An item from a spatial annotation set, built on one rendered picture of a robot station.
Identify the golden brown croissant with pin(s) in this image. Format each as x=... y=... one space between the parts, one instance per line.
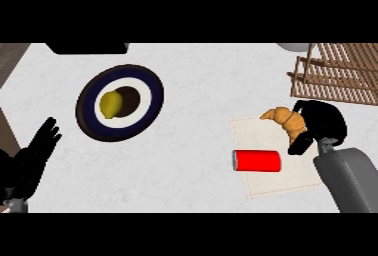
x=287 y=120

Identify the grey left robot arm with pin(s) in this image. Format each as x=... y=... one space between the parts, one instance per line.
x=14 y=205

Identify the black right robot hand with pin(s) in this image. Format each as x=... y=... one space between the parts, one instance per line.
x=321 y=121

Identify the brown wooden tiered shelf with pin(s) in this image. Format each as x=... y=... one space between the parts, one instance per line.
x=336 y=75

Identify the yellow lemon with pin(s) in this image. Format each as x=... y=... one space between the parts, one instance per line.
x=110 y=104

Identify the red can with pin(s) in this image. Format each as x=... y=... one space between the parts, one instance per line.
x=258 y=161

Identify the grey round object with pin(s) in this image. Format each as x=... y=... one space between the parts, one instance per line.
x=293 y=46

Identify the beige placemat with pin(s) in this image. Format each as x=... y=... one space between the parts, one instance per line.
x=273 y=160

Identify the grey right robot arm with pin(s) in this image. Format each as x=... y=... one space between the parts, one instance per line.
x=347 y=181

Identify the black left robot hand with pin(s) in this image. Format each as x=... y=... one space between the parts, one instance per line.
x=29 y=160

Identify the dark blue and white plate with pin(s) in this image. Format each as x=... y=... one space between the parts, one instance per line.
x=119 y=102

